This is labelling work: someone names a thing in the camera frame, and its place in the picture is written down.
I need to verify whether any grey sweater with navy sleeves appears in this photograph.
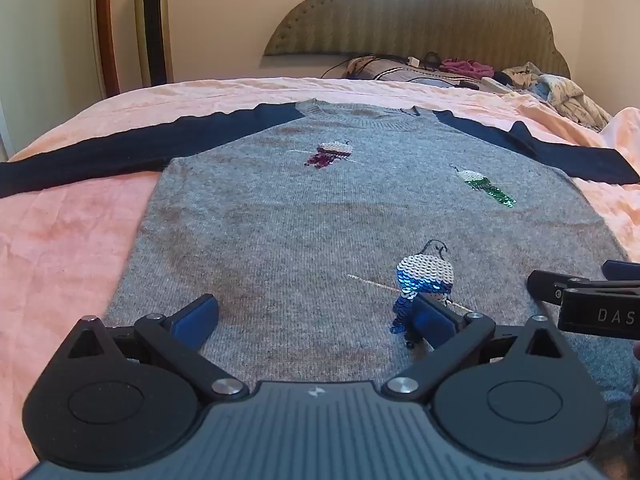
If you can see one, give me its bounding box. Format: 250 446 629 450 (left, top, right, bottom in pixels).
0 100 640 480

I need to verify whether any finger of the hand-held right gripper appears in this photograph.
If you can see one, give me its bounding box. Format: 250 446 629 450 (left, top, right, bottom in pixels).
602 260 640 282
527 270 593 307

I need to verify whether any olive padded headboard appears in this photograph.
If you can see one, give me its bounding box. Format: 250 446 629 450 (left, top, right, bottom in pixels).
262 0 572 81

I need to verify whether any striped pillow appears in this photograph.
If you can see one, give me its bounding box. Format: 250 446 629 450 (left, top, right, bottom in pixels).
345 55 481 86

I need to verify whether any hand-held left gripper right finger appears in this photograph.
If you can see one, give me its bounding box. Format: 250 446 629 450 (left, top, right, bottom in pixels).
382 292 574 403

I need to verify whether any pink bed sheet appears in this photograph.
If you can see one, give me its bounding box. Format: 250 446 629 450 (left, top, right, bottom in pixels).
0 76 640 480

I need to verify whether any magenta cloth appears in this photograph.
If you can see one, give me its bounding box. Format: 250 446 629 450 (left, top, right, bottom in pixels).
440 57 493 77

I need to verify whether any pile of light clothes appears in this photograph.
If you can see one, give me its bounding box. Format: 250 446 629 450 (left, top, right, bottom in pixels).
502 62 613 133

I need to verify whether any brown wooden door frame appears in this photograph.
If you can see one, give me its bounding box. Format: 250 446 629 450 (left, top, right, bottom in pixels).
94 0 121 98

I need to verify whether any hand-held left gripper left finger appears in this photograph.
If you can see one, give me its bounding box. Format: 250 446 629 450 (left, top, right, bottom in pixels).
66 294 251 402

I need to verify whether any gold tower heater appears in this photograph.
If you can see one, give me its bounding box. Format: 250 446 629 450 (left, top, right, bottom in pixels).
133 0 174 87

